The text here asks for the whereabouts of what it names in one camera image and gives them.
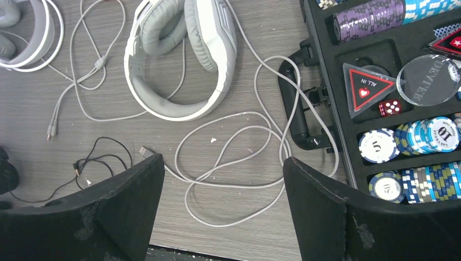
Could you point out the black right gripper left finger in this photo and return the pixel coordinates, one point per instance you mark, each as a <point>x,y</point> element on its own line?
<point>111,220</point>

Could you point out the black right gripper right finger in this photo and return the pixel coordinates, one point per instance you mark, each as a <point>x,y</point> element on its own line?
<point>336,222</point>

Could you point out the large white grey headphones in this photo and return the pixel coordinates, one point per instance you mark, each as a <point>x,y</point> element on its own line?
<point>158,27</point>

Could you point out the black on-ear headphones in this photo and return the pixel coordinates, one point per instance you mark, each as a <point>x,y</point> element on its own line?
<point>9,175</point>

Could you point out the small white headphones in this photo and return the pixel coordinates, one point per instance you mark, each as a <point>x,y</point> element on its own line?
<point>31,59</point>

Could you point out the white five poker chip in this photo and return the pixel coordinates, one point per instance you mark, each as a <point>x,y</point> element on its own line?
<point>378,146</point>

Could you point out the fifty poker chip row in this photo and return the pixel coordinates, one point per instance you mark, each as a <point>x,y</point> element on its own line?
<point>434,183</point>

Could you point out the red translucent die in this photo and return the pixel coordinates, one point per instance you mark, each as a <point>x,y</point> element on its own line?
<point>389,107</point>

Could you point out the triangular all-in button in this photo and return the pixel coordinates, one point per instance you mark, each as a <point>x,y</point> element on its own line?
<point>364,88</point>

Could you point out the black poker chip case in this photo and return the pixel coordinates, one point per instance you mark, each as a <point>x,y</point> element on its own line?
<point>391,50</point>

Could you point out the clear round dealer button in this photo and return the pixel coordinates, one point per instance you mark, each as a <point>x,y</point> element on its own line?
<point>429,80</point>

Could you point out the purple poker chip row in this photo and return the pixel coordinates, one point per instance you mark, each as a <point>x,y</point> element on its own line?
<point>366,19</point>

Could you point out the red black triangular button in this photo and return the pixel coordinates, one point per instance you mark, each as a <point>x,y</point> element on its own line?
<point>448,45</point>

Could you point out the blue poker chip row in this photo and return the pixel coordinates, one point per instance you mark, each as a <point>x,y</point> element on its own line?
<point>420,9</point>

